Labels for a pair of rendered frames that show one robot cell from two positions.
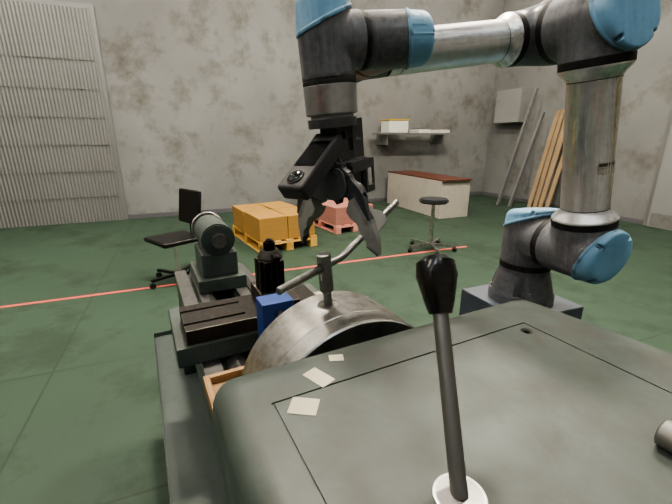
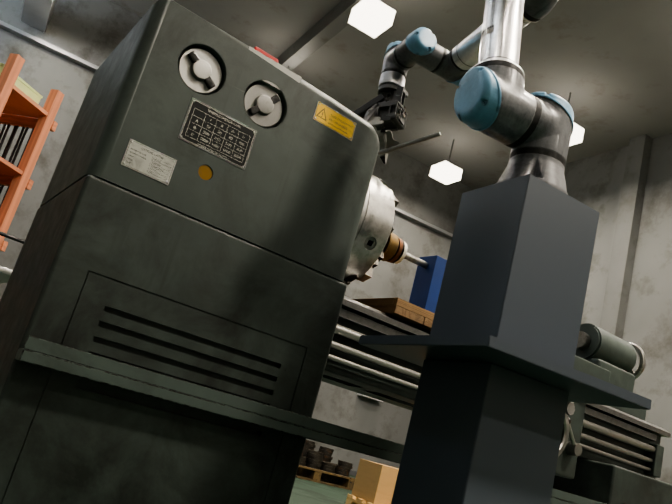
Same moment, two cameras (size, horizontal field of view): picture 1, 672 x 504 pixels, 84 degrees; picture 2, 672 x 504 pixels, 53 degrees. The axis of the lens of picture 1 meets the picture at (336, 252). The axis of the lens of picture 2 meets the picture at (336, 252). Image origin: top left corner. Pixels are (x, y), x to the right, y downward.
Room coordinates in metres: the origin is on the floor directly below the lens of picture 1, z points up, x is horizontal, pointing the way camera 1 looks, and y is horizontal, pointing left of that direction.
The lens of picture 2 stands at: (0.44, -1.74, 0.53)
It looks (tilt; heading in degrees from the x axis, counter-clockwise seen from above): 15 degrees up; 86
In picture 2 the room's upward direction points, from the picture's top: 16 degrees clockwise
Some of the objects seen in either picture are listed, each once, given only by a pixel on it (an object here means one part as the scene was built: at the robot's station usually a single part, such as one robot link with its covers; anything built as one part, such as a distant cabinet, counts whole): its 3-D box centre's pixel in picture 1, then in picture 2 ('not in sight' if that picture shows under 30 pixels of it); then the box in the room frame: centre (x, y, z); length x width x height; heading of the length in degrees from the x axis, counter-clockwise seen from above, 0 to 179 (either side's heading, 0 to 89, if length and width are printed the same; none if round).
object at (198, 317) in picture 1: (253, 311); not in sight; (1.11, 0.27, 0.95); 0.43 x 0.18 x 0.04; 117
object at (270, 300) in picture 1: (276, 338); (427, 295); (0.85, 0.15, 1.00); 0.08 x 0.06 x 0.23; 117
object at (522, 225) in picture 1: (531, 234); (540, 130); (0.87, -0.47, 1.27); 0.13 x 0.12 x 0.14; 19
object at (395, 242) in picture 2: not in sight; (384, 245); (0.68, 0.06, 1.08); 0.09 x 0.09 x 0.09; 27
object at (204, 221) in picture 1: (214, 249); (601, 370); (1.62, 0.54, 1.01); 0.30 x 0.20 x 0.29; 27
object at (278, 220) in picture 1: (272, 224); not in sight; (5.49, 0.95, 0.24); 1.34 x 0.97 x 0.47; 25
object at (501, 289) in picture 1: (522, 278); (533, 180); (0.88, -0.47, 1.15); 0.15 x 0.15 x 0.10
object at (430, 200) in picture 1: (430, 224); not in sight; (4.95, -1.27, 0.36); 0.67 x 0.64 x 0.71; 21
